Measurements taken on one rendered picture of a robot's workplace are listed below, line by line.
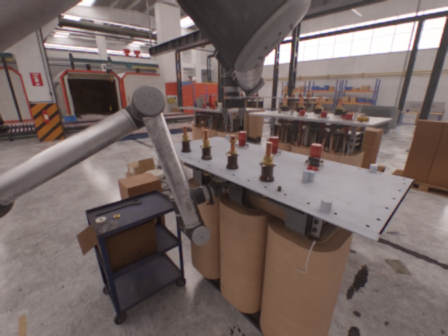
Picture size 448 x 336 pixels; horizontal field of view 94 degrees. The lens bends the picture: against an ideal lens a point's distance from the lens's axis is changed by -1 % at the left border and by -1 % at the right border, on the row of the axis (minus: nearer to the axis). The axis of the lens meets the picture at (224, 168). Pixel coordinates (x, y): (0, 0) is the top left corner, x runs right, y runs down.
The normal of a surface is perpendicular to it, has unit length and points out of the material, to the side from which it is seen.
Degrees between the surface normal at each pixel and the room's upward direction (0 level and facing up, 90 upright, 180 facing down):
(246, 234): 90
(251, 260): 90
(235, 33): 109
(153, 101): 74
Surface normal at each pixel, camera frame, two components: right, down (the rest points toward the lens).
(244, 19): -0.40, 0.46
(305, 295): -0.29, 0.32
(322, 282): 0.10, 0.33
